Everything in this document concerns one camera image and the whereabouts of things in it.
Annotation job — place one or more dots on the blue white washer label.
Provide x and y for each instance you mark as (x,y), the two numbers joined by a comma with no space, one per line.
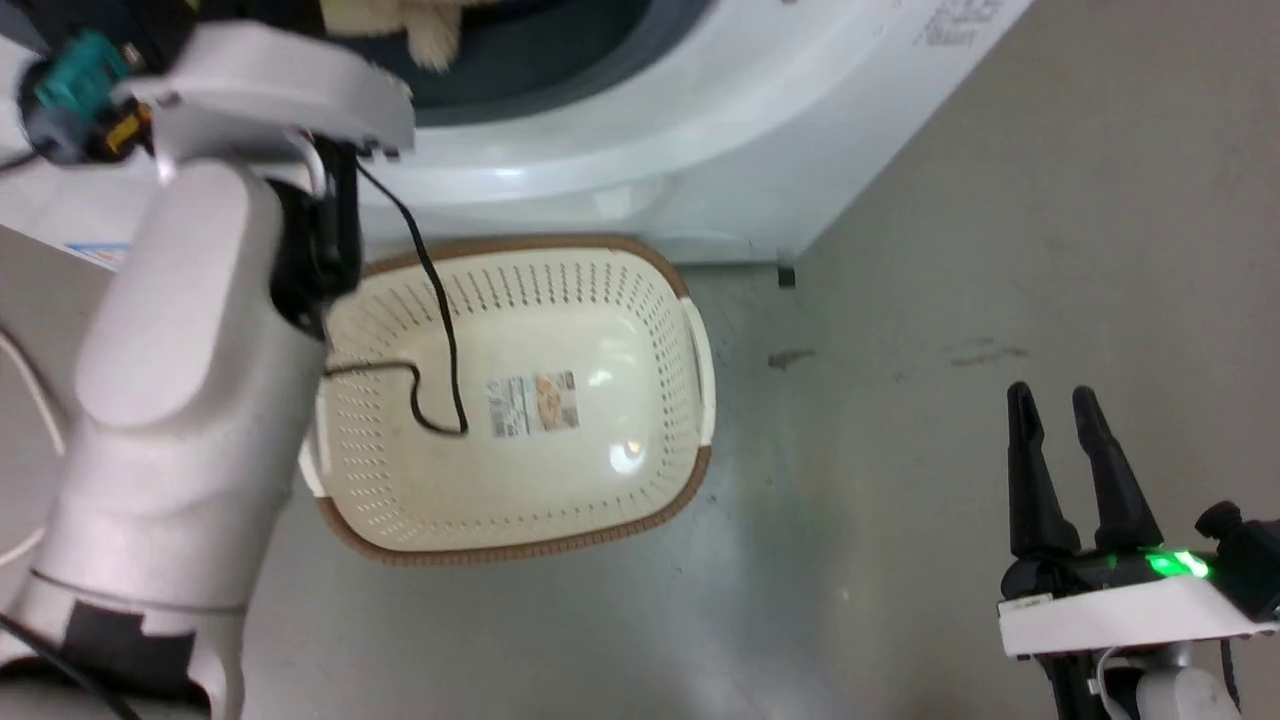
(100,255)

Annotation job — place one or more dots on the cream laundry basket brown rim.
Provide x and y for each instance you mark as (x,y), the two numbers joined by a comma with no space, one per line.
(560,490)

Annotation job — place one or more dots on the dark grey washer door gasket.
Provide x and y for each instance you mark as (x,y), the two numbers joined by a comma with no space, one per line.
(560,60)

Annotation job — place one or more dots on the white washing machine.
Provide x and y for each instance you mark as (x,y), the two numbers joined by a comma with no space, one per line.
(700,130)

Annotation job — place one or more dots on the printed paper label sticker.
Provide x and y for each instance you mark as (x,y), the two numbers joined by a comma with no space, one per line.
(533,403)

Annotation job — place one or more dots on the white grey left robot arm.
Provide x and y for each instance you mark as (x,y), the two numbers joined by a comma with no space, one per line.
(180,380)

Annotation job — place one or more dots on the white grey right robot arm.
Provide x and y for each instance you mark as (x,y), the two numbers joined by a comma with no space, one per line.
(1190,692)

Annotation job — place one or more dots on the right gripper white green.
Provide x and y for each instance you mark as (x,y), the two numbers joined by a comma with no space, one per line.
(1120,612)

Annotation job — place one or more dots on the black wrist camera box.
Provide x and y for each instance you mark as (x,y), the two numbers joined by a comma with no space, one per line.
(1250,560)

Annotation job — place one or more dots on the black washing machine foot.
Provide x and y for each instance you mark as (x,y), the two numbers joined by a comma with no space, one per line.
(786,275)

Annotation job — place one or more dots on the cream plush toy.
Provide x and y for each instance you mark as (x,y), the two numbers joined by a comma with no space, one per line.
(420,25)

